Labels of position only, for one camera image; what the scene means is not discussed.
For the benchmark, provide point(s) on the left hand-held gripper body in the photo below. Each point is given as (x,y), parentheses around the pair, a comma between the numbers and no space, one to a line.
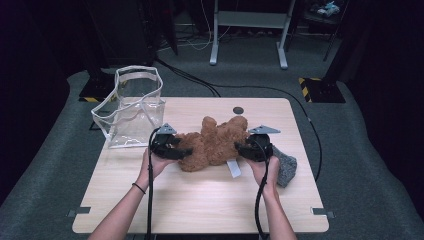
(160,143)

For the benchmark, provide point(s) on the blue and white item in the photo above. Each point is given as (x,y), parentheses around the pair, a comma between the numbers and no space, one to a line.
(328,9)

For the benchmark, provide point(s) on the dark cabinet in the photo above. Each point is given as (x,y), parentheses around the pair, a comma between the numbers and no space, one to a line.
(123,33)

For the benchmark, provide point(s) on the black round table grommet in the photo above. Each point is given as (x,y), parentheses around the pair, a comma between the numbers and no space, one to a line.
(238,110)

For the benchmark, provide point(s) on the clear plastic bag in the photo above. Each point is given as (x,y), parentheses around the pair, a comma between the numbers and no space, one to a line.
(140,130)

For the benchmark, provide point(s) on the white metal table frame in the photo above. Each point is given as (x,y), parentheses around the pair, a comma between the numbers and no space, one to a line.
(250,19)

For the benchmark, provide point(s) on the dark curtain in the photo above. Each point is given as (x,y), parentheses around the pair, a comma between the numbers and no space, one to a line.
(393,83)
(26,83)

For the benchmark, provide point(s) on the person's right hand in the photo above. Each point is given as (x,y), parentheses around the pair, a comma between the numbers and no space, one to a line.
(268,175)

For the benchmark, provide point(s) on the grey fluffy towel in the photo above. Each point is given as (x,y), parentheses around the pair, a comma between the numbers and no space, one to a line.
(286,166)

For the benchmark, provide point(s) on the black stand base yellow stripes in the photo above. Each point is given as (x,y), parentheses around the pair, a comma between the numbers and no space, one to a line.
(96,90)
(325,91)

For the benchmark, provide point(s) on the person's left hand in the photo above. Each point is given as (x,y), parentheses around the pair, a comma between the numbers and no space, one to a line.
(153,170)

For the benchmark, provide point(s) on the brown teddy bear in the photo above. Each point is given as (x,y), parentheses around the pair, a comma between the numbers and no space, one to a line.
(213,143)

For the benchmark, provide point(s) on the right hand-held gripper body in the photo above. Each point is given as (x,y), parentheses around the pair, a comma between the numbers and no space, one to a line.
(260,148)

